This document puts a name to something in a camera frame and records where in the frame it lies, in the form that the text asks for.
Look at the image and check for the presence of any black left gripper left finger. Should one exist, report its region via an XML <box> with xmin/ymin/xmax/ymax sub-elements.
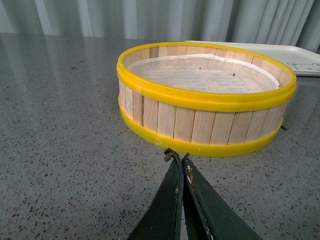
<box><xmin>128</xmin><ymin>148</ymin><xmax>184</xmax><ymax>240</ymax></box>

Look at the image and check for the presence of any grey pleated curtain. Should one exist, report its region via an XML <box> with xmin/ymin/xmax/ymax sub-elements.
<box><xmin>0</xmin><ymin>0</ymin><xmax>320</xmax><ymax>50</ymax></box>

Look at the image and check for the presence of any white steamer liner cloth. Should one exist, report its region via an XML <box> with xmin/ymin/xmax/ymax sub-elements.
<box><xmin>128</xmin><ymin>54</ymin><xmax>280</xmax><ymax>94</ymax></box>

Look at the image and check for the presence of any yellow-rimmed bamboo steamer basket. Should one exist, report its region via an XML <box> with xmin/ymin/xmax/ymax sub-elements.
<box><xmin>116</xmin><ymin>42</ymin><xmax>297</xmax><ymax>157</ymax></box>

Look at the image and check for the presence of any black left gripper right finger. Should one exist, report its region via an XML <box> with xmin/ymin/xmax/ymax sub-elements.
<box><xmin>182</xmin><ymin>153</ymin><xmax>261</xmax><ymax>240</ymax></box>

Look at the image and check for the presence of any white bear-print tray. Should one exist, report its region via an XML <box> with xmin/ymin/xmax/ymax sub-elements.
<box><xmin>183</xmin><ymin>40</ymin><xmax>320</xmax><ymax>77</ymax></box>

